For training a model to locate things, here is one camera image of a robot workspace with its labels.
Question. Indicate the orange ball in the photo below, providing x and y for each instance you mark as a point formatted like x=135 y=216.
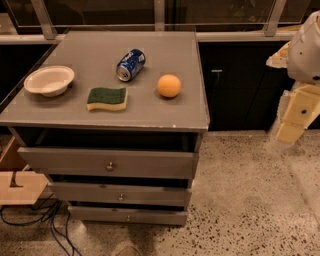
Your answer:
x=169 y=86

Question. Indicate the blue soda can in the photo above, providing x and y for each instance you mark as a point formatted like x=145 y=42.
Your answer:
x=130 y=65

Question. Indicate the grey top drawer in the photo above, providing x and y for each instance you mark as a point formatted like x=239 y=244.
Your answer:
x=114 y=163

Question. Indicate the green yellow sponge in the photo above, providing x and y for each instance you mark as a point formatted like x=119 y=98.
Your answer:
x=107 y=99

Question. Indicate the white bowl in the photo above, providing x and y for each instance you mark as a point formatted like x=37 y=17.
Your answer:
x=49 y=81

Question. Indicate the light wooden furniture piece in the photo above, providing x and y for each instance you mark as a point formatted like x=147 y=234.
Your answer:
x=18 y=185

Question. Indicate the metal glass railing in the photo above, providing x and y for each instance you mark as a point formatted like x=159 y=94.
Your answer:
x=47 y=21

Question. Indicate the grey middle drawer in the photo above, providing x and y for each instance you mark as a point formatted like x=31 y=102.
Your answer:
x=123 y=194

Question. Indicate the grey drawer cabinet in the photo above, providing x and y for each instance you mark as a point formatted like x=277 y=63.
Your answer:
x=114 y=121

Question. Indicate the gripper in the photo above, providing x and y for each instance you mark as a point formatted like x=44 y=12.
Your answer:
x=305 y=53

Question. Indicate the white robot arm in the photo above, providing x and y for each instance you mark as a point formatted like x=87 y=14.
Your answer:
x=301 y=57

